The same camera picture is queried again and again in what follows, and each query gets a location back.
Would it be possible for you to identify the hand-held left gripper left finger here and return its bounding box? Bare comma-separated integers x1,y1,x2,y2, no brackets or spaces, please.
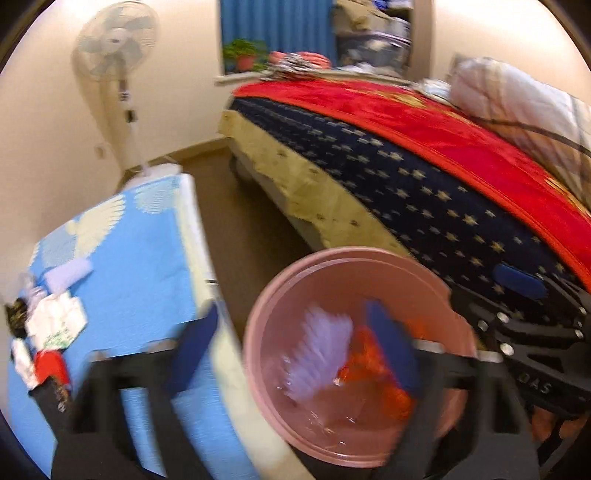
51,302,222,480

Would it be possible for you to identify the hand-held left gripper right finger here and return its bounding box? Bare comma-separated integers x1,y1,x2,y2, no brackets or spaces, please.
365,300,541,480

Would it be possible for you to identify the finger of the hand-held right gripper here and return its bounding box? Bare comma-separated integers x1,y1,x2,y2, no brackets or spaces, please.
491,264,591,319
455,288,515,358

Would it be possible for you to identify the orange cloth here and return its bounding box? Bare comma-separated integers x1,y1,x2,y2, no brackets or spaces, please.
337,323,416,421

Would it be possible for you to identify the lavender cloth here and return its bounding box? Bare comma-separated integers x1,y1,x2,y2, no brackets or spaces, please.
281,307,356,402
44,258,93,294

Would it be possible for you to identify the pink plastic bin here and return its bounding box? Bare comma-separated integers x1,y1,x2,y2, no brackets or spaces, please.
242,246,481,469

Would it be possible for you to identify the white packet with green print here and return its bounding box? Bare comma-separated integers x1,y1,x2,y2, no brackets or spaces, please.
25,295,88,349

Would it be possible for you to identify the person's right hand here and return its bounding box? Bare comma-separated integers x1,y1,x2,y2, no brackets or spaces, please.
530,406,591,457

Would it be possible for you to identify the blue feather print sheet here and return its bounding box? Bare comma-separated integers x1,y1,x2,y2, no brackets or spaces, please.
9,173,259,480

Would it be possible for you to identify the bed with red blanket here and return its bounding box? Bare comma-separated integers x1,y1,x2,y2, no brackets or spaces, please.
228,97,591,333

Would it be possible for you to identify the red snack packet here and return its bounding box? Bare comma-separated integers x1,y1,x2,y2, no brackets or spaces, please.
33,350,72,388

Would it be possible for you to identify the lavender folded cloth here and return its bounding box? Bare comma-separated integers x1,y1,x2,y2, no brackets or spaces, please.
44,258,93,294

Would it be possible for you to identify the red and black sock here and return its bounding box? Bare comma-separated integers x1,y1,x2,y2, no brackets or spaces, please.
28,378,72,432

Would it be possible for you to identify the white small sock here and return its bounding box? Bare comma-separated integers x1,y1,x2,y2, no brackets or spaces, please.
10,339,38,391

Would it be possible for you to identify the red fleece blanket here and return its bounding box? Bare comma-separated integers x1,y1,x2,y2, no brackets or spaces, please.
233,80,591,291

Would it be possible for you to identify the crumpled silver wrapper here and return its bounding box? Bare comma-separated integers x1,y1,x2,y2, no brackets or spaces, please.
18,272,49,305

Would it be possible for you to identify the black crumpled wrapper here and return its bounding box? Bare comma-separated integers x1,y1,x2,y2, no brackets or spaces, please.
4,298,31,340

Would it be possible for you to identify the plaid white pillow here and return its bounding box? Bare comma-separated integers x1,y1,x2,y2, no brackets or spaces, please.
448,55,591,208

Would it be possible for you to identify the yellowish bed skirt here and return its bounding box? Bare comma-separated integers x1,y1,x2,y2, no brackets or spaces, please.
219,108,411,259

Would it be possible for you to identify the light blue cloth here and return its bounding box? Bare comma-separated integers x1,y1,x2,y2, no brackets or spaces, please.
422,78,458,101

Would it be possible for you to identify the grey plastic storage box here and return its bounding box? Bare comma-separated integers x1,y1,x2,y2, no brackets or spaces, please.
335,30,411,75

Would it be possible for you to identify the potted green plant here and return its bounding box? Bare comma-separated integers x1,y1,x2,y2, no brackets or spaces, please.
223,39,269,75

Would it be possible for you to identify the striped clothing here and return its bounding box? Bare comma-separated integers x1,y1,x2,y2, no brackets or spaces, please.
261,53,333,81

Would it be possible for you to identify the pink cloth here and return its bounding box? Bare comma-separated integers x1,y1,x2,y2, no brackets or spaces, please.
268,50,331,70

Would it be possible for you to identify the beige bag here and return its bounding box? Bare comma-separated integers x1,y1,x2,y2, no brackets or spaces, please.
332,0,414,33

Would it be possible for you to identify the white standing fan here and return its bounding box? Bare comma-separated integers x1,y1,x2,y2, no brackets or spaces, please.
71,0,181,185

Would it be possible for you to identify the blue curtain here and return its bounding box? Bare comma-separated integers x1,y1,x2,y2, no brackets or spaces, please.
219,0,338,70

